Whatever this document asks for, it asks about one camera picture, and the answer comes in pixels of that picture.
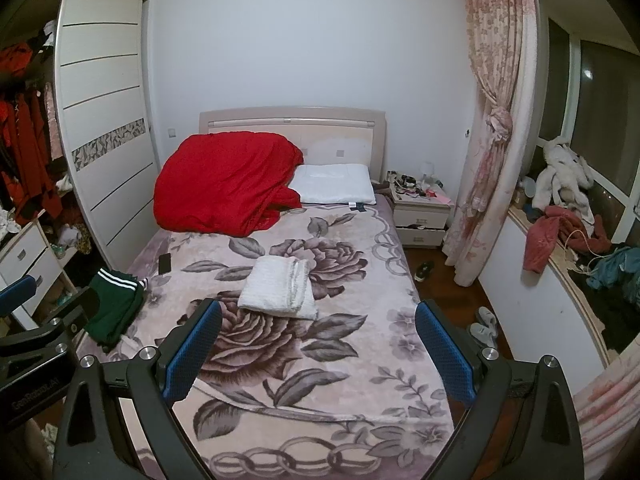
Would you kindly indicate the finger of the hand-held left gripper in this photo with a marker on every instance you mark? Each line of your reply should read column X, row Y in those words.
column 17, row 296
column 75, row 315

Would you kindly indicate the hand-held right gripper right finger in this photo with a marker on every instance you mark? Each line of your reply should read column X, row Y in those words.
column 445, row 355

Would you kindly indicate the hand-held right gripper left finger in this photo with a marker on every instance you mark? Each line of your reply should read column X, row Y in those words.
column 192, row 345

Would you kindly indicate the white garment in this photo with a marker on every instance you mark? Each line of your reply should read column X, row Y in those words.
column 275, row 285

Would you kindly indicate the red hanging clothes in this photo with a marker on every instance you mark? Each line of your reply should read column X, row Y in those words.
column 25, row 150

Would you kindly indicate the green pants with white stripes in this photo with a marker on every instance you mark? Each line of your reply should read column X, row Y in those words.
column 112, row 315

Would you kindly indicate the grey white slipper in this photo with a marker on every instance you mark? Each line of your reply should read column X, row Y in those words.
column 481, row 335
column 489, row 319

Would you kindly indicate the white drawer unit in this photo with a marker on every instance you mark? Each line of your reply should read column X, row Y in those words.
column 25, row 255

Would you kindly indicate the black phone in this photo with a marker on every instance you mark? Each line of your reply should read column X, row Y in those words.
column 164, row 264

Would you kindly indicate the dark shoe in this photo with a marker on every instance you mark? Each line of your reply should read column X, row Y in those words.
column 424, row 271

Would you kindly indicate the floral print bed blanket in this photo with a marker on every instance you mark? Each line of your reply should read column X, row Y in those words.
column 350, row 285

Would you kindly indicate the white nightstand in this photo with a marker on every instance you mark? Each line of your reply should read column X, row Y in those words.
column 420, row 220

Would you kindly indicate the red jacket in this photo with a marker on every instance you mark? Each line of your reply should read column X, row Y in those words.
column 542, row 240

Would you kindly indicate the pink paper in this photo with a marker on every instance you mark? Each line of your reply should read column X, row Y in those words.
column 439, row 196

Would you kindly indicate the red quilt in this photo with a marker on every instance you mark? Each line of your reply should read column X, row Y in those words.
column 220, row 185

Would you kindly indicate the black garment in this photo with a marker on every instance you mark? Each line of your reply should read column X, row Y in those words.
column 625, row 320

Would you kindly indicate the small white table lamp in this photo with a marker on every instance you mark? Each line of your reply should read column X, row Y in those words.
column 426, row 172

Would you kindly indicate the teal garment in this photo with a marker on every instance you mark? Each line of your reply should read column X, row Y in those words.
column 615, row 270

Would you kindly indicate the white pillow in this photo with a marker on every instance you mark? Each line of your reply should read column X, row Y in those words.
column 335, row 185

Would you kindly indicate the white wardrobe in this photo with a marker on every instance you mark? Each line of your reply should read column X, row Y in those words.
column 100, row 110

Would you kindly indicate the white plush rabbit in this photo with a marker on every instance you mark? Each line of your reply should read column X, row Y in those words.
column 560, row 175

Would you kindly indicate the beige bed with headboard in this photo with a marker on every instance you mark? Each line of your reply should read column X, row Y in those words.
column 300, row 120

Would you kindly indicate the dark window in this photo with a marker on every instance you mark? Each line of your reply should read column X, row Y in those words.
column 610, row 110

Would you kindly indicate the pink floral tied curtain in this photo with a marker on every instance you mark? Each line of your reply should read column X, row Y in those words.
column 495, row 60

